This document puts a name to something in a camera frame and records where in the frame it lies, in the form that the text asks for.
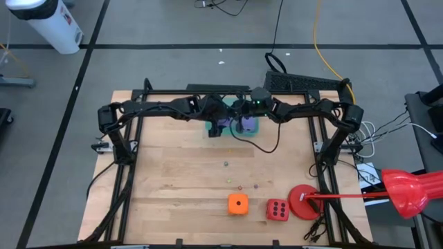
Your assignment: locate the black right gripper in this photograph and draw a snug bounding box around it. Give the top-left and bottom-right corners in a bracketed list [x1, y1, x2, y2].
[232, 100, 259, 134]

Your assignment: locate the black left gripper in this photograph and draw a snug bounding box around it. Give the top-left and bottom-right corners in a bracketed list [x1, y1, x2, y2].
[199, 93, 232, 138]

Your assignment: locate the teal translucent plastic bin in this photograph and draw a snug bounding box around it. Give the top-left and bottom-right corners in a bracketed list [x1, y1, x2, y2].
[204, 96, 261, 138]

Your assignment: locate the orange foam die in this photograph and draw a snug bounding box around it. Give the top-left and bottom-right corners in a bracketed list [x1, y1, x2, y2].
[227, 192, 250, 216]

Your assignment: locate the red foam die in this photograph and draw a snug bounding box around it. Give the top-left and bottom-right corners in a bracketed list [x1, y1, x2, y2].
[265, 199, 290, 222]

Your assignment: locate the red desk lamp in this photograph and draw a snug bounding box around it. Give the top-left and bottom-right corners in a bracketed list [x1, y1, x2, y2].
[287, 168, 443, 221]

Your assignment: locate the white printed paper label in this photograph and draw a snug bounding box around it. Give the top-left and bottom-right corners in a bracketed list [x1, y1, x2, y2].
[356, 161, 384, 190]

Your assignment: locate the white paper strip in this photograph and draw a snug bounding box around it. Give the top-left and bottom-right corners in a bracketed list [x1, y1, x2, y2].
[363, 198, 391, 208]

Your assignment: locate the red plastic bottle object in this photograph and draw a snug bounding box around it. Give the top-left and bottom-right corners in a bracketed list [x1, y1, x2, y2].
[404, 90, 443, 249]

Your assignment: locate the white trash can black liner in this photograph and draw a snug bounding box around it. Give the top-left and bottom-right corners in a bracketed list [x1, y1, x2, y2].
[5, 0, 84, 55]

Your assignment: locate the black device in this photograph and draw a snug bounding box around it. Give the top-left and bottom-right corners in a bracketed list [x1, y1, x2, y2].
[417, 84, 443, 107]
[428, 105, 443, 133]
[431, 133, 443, 156]

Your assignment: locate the grey metal foot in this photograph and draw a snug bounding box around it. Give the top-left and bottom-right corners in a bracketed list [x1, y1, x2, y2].
[0, 75, 37, 89]

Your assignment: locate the black caster base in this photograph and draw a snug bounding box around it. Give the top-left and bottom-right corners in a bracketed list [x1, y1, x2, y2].
[0, 107, 15, 126]

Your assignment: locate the black hanging gripper cable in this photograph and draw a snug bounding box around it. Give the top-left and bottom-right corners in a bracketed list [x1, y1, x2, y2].
[228, 116, 282, 154]

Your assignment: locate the black aluminium station frame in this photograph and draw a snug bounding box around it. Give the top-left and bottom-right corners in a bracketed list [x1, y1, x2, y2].
[78, 88, 374, 249]

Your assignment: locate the black floor cable with loop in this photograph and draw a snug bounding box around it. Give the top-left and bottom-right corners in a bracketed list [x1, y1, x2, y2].
[264, 0, 288, 74]

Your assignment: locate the thin black floor cable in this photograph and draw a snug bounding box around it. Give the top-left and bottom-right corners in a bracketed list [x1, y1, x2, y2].
[193, 0, 250, 17]

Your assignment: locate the yellow cable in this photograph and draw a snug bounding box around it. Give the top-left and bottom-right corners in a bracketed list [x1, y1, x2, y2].
[0, 43, 30, 79]
[313, 0, 356, 108]

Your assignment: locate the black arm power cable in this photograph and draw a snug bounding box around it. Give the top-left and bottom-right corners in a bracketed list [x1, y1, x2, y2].
[85, 158, 118, 201]

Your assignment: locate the white cable bundle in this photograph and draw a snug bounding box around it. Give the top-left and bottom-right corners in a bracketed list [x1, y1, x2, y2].
[359, 119, 377, 159]

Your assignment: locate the black cable with plug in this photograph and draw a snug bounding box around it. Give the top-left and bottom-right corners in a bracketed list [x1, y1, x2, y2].
[303, 216, 329, 243]

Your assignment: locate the white charging cable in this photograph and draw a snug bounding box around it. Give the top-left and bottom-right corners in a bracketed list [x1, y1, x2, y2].
[408, 122, 437, 139]

